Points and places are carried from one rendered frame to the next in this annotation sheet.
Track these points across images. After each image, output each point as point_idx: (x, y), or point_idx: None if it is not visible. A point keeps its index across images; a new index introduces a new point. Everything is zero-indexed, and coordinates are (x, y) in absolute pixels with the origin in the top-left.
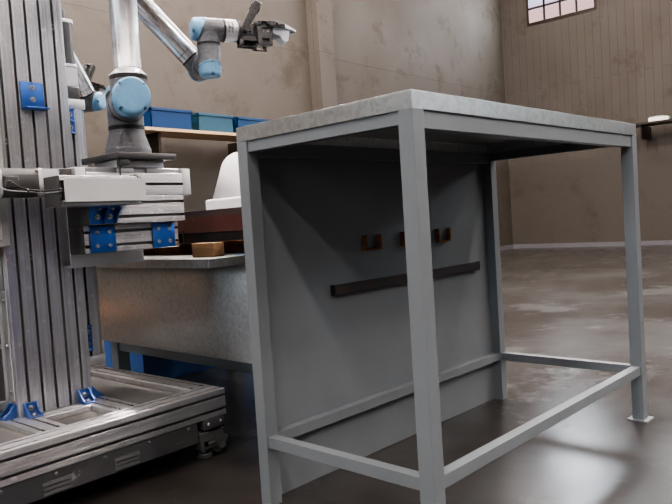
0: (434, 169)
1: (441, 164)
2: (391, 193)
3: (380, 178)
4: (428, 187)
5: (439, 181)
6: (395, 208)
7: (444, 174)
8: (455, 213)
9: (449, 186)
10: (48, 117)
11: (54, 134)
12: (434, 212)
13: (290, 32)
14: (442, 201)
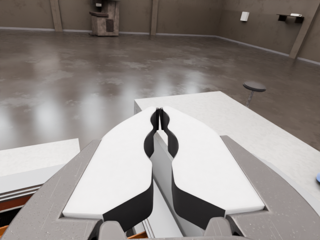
0: (161, 159)
1: (156, 148)
2: (189, 227)
3: (201, 234)
4: (163, 177)
5: (157, 162)
6: (184, 231)
7: (155, 153)
8: None
9: (151, 156)
10: None
11: None
12: (158, 186)
13: (157, 127)
14: (155, 172)
